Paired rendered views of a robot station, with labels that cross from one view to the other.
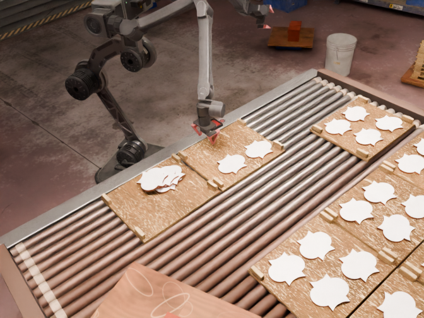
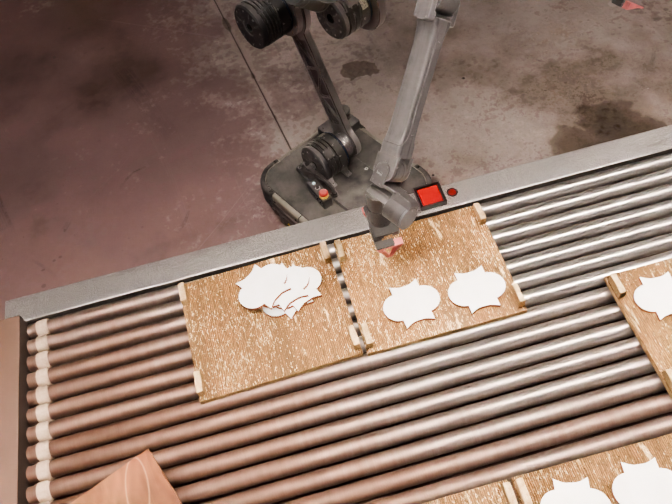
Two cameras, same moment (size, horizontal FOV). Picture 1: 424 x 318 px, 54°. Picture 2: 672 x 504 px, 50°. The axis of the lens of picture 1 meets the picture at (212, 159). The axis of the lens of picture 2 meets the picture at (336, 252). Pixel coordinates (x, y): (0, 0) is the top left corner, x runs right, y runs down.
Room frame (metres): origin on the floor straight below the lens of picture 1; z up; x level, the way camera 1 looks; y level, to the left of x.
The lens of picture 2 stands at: (0.61, -0.42, 2.50)
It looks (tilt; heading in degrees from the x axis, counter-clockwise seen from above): 55 degrees down; 31
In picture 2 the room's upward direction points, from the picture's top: 10 degrees counter-clockwise
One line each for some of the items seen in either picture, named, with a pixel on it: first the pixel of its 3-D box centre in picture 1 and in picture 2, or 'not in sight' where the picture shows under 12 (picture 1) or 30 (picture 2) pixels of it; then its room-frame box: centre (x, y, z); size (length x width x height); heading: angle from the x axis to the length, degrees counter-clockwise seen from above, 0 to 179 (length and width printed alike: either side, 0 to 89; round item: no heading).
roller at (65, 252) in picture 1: (216, 162); (394, 282); (1.54, -0.02, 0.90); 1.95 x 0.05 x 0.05; 127
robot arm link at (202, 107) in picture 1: (204, 109); (380, 198); (1.57, 0.02, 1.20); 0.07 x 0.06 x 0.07; 66
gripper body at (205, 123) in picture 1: (204, 120); (380, 213); (1.58, 0.02, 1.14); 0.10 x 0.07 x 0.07; 37
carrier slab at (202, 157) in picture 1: (231, 153); (425, 276); (1.57, -0.10, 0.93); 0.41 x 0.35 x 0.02; 127
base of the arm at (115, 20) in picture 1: (117, 24); not in sight; (2.01, 0.41, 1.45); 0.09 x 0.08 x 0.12; 155
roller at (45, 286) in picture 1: (229, 172); (405, 314); (1.46, -0.08, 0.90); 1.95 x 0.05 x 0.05; 127
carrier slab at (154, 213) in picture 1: (160, 195); (267, 318); (1.32, 0.24, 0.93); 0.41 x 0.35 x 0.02; 128
